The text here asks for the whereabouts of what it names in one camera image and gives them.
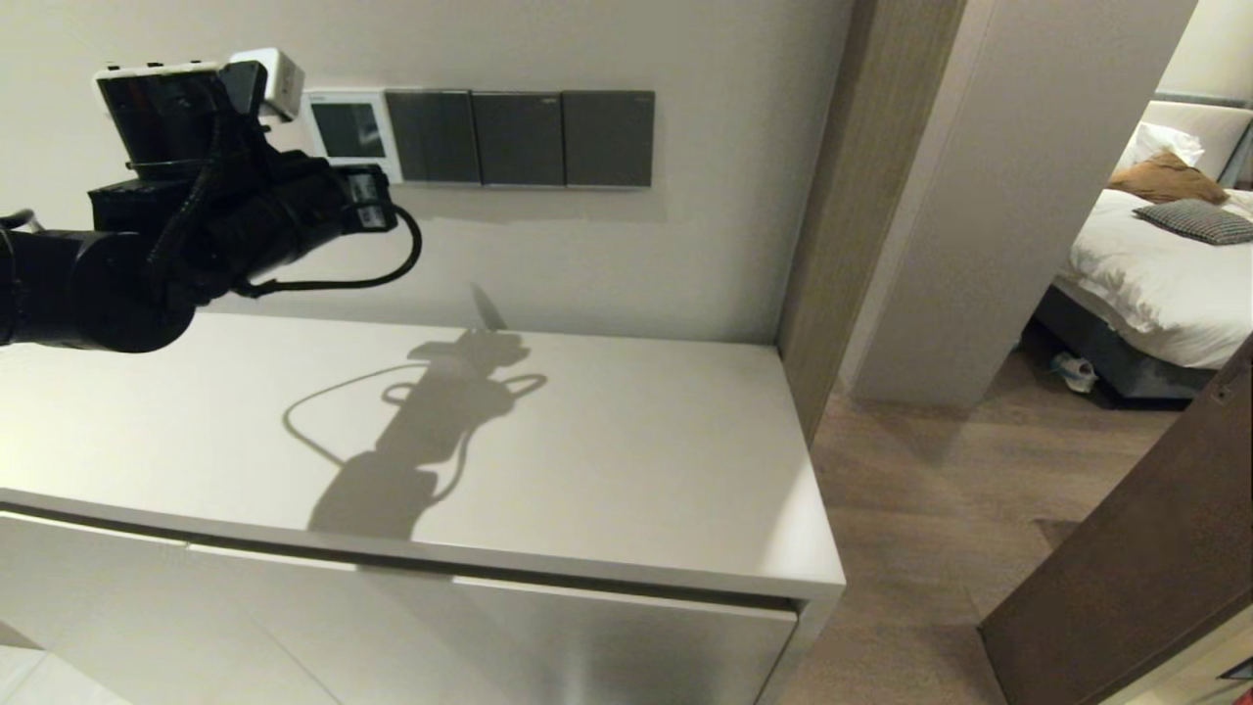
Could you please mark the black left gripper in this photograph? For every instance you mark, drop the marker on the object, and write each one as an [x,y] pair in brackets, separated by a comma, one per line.
[294,215]

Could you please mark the white wall thermostat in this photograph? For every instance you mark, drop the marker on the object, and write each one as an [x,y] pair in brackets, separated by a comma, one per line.
[348,127]

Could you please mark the white sideboard cabinet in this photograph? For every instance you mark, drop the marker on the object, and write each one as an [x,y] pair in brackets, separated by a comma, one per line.
[636,460]

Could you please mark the narrow white cabinet door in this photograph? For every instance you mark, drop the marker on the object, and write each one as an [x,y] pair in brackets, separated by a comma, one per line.
[117,607]

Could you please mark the wide white cabinet door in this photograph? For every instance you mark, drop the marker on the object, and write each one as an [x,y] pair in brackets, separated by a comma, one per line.
[587,651]

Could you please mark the white slippers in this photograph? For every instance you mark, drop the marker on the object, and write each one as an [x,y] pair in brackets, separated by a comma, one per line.
[1075,372]

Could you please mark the dark grey bed base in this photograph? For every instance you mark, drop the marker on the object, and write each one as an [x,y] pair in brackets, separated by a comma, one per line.
[1106,357]

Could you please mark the bed with white duvet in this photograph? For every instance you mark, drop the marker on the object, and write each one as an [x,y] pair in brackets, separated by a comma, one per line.
[1155,284]

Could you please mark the brown cushion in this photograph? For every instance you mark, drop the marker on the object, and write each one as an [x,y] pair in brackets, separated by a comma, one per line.
[1165,181]

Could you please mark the white pillow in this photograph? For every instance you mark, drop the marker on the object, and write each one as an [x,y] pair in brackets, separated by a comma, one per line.
[1165,142]

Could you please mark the grey checkered cushion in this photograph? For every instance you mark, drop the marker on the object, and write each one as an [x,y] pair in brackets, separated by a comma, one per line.
[1199,221]

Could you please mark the brown wooden door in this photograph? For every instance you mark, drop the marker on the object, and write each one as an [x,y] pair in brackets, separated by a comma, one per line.
[1155,548]

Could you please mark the beige padded headboard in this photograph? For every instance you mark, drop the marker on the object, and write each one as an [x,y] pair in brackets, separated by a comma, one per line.
[1214,132]

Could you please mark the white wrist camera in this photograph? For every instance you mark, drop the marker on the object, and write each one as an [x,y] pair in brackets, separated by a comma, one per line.
[279,83]

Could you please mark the dark grey triple rocker switch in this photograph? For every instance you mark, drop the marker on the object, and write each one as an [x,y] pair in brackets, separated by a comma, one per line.
[433,137]

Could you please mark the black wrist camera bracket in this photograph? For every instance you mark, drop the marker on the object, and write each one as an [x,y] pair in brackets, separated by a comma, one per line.
[166,113]

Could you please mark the dark grey square panel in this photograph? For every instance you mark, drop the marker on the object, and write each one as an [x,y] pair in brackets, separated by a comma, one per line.
[607,139]
[519,139]

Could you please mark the light wooden door frame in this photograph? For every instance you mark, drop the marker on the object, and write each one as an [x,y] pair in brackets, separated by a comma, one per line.
[861,196]

